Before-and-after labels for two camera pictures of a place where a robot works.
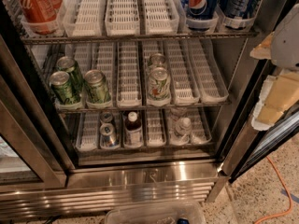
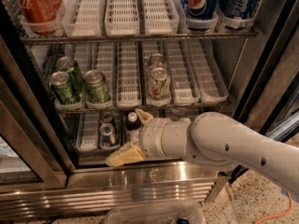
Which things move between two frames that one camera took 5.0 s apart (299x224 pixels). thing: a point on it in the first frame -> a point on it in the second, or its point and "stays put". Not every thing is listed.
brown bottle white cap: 133,131 stays put
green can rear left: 67,63 stays put
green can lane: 98,91 stays put
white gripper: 287,46 -> 150,138
